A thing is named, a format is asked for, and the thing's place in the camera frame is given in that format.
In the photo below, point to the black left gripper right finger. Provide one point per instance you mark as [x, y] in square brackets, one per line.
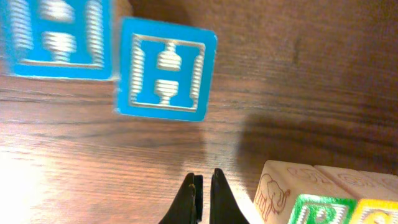
[223, 206]

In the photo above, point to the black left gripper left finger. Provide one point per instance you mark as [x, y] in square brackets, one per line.
[187, 206]

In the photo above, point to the green R block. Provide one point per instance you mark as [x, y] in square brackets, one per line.
[298, 193]

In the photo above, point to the yellow S block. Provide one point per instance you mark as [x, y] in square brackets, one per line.
[388, 181]

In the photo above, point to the yellow 6 block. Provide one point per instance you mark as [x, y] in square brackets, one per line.
[376, 204]

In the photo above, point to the blue H block right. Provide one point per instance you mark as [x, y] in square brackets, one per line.
[165, 70]

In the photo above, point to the blue h block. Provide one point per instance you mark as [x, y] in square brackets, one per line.
[65, 39]
[165, 70]

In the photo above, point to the blue H block left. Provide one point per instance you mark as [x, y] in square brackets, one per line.
[65, 39]

